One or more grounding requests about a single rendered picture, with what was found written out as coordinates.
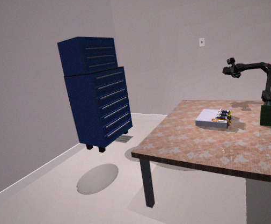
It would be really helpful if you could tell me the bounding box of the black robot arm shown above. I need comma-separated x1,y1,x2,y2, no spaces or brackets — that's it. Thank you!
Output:
222,62,271,105

